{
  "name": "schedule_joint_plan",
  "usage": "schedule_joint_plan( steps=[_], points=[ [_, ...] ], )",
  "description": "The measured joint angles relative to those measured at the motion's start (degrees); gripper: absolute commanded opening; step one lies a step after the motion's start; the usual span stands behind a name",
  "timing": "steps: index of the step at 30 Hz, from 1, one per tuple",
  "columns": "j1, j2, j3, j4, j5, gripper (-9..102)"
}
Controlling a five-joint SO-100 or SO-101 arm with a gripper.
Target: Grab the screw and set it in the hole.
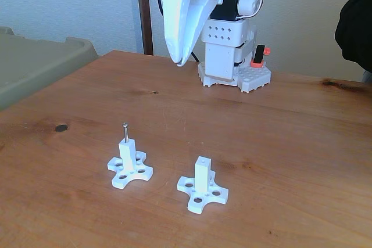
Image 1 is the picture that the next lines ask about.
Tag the silver metal screw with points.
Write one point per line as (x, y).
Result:
(126, 133)

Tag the orange and black clamp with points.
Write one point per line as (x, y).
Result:
(260, 53)

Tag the olive plastic bin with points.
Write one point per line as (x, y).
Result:
(35, 62)

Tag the person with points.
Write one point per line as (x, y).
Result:
(357, 27)

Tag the white cross-base post stand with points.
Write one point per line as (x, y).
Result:
(202, 172)
(128, 150)

